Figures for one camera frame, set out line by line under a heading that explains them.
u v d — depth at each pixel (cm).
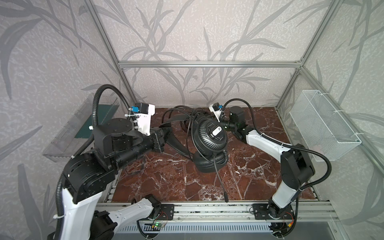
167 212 72
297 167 46
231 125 71
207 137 35
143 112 39
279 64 94
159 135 40
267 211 72
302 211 75
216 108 70
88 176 28
